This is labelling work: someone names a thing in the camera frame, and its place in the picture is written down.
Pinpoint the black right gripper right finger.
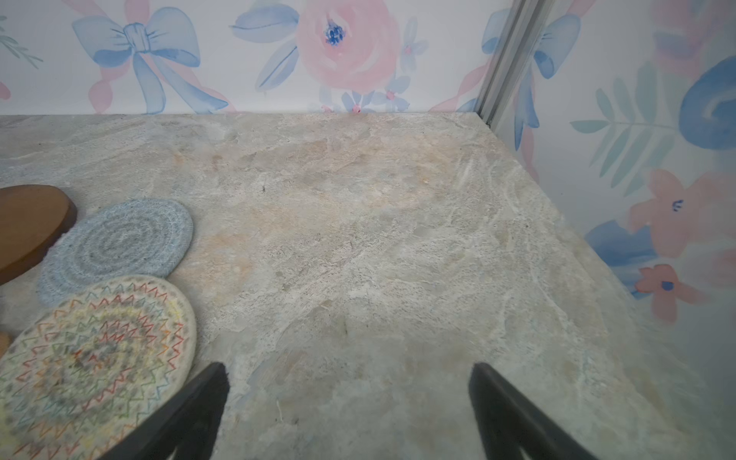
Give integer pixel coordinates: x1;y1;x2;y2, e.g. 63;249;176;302
469;362;596;460

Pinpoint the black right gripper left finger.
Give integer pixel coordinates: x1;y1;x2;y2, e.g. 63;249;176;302
102;362;230;459

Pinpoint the multicolour woven round coaster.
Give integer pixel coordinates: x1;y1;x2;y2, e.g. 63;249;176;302
1;276;197;459

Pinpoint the blue woven round coaster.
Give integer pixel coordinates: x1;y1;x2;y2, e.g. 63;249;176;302
38;199;194;307

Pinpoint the plain brown wooden coaster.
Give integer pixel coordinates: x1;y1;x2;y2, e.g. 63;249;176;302
1;184;78;284

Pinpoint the aluminium corner frame post right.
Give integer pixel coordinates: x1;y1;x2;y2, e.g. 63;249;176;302
475;0;555;132

